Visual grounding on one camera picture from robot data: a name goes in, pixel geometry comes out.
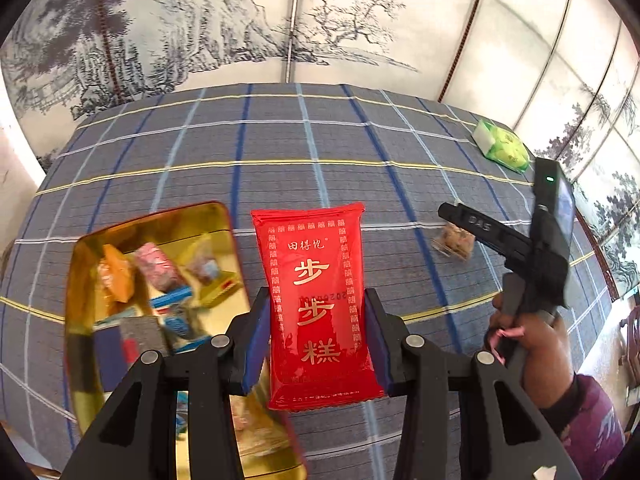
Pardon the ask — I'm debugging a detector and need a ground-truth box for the person's right forearm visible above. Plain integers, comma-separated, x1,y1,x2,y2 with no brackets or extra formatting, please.
540,372,627,480

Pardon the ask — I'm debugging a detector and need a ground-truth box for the flat blue snack packet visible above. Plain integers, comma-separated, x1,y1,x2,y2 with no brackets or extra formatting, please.
149,285,194,312

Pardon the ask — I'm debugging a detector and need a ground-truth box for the clear packet with pink candy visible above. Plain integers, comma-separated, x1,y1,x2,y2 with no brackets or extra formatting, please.
182,234,227,286

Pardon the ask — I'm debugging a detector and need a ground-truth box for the red snack packet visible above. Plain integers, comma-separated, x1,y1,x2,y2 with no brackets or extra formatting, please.
250,202,387,412

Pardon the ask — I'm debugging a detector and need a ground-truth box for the green tissue pack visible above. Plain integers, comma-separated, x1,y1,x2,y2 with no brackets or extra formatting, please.
472,119,531,174

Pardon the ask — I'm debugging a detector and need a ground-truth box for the orange snack packet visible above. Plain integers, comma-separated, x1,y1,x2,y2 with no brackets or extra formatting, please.
97,245,137,304

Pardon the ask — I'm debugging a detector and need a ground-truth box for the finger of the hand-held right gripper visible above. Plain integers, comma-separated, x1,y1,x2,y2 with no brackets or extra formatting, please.
438,202,537,257

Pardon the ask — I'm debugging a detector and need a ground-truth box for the gold metal tin box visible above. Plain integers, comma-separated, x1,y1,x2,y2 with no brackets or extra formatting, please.
64,201,308,480

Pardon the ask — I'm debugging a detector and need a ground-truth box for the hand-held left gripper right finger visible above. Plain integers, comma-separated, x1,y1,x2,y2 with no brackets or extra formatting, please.
365,289,583,480

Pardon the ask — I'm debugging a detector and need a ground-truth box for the person's right hand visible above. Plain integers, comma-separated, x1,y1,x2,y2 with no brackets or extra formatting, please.
487,294,577,409

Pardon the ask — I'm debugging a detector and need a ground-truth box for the ink landscape folding screen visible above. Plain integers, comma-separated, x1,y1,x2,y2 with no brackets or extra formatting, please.
0,0,640,301

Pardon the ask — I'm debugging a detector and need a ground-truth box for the plaid grey tablecloth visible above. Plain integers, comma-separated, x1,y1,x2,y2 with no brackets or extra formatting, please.
0,82,615,480

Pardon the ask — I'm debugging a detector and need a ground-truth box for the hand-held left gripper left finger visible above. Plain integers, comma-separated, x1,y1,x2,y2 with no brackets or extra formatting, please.
60,287,273,480

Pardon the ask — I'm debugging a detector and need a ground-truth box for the dark wooden chair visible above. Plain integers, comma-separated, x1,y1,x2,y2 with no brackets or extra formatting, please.
619,304,640,407

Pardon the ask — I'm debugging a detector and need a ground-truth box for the small pinkish snack packet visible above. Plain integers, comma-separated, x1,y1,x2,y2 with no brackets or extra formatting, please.
134,242,184,292

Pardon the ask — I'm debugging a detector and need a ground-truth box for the square clear crisp packet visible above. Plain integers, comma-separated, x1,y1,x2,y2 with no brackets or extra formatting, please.
432,224,475,261

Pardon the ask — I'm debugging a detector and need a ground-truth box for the navy and teal snack packet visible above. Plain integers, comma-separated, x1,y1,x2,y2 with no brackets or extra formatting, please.
92,310,151,393

